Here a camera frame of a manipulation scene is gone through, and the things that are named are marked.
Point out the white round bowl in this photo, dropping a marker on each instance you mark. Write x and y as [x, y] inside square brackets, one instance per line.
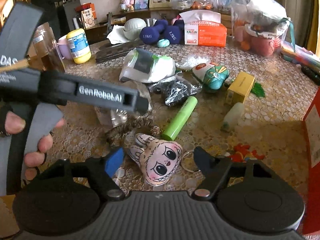
[133, 27]

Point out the left hand black glove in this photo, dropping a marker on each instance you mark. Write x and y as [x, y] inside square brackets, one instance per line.
[14, 124]

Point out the black patterned wallet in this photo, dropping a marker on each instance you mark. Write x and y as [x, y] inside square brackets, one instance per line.
[109, 52]

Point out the red orange small toy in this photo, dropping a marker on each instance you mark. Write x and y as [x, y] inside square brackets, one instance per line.
[243, 153]

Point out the blue dumbbell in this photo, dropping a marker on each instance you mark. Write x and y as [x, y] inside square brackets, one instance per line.
[175, 33]
[151, 35]

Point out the black remote control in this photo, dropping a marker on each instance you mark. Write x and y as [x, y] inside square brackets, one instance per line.
[311, 74]

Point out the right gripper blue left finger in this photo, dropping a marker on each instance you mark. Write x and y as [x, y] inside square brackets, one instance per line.
[100, 173]

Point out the orange white tissue pack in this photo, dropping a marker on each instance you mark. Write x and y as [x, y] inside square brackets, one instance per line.
[203, 28]

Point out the white small bottle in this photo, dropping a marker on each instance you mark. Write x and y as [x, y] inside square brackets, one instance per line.
[232, 118]

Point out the blue dumbbell right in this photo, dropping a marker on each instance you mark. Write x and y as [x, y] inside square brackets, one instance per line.
[175, 33]

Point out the black item clear bag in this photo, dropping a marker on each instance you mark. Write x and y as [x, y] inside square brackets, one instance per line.
[175, 90]

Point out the colourful pen case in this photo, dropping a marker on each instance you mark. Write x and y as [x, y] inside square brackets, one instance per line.
[300, 55]

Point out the yellow white bottle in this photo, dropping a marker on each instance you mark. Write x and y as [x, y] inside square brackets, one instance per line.
[79, 46]

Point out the teal green plush pouch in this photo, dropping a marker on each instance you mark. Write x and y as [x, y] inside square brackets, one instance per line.
[212, 76]

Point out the red white cardboard box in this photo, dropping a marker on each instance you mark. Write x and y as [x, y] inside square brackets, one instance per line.
[311, 128]

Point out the cartoon face plush keychain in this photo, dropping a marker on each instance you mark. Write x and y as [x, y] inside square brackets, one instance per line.
[157, 159]

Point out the clear bag pink toys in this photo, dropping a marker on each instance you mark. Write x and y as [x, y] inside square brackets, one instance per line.
[261, 26]

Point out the white green plastic bag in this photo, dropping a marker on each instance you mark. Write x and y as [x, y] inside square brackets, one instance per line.
[146, 67]

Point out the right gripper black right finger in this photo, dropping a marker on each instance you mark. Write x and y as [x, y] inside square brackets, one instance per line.
[214, 169]

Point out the green cylinder tube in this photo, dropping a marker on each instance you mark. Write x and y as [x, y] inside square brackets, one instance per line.
[176, 124]

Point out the clear white beads bag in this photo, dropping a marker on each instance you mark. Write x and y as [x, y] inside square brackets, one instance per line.
[192, 60]

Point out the green tassel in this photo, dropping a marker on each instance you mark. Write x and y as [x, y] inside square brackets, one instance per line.
[258, 90]

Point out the yellow cardboard box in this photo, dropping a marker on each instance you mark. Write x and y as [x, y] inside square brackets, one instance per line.
[240, 88]

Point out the teal small round case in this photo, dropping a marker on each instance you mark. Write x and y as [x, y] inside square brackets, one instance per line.
[163, 43]

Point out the leopard hair scrunchie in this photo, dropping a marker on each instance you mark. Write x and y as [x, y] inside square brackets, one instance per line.
[116, 135]

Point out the blue dumbbell left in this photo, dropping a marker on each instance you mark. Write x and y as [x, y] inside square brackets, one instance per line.
[151, 35]

